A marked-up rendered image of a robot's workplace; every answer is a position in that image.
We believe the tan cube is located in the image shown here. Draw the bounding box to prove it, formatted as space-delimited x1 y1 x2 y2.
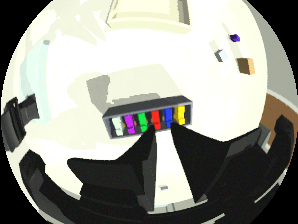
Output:
237 57 255 75

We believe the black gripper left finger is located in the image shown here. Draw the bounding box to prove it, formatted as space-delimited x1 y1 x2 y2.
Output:
67 124 157 212

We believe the green fuse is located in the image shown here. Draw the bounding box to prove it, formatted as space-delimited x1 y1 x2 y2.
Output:
138 112 146 132

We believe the cream open tray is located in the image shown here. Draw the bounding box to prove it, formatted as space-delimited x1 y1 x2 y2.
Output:
106 0 193 35

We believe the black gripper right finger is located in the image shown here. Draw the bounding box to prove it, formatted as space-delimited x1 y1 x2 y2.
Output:
170 123 262 204

